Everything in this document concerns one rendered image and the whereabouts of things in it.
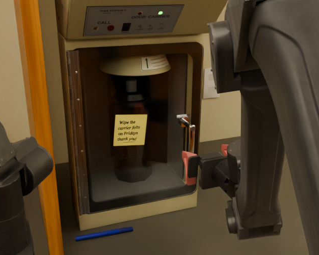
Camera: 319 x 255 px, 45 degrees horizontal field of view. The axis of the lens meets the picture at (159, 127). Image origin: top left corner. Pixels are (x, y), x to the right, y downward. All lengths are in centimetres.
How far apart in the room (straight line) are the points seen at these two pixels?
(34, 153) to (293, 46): 42
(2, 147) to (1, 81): 78
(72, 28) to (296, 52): 57
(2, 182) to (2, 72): 79
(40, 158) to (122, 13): 33
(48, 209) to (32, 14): 39
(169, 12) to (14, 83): 64
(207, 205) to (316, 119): 87
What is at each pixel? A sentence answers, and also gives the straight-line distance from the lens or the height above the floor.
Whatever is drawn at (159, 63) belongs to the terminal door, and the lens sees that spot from 88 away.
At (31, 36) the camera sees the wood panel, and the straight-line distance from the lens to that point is 74.
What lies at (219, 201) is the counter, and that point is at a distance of 113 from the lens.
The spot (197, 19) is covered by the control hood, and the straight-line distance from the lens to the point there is 85.
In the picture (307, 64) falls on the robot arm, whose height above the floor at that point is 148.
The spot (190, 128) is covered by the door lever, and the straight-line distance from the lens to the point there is 90.
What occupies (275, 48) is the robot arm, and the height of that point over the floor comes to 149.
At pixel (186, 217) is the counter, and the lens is 105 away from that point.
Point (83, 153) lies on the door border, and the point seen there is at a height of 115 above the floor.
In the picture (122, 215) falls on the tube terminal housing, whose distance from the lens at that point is 102.
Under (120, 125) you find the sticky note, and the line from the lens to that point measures 89.
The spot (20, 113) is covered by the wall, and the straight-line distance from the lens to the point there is 132.
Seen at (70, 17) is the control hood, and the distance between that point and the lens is 76.
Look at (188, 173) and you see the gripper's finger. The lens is 79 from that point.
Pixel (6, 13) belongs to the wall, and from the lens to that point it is 125.
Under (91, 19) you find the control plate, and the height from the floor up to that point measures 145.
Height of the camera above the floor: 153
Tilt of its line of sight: 21 degrees down
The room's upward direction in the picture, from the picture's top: straight up
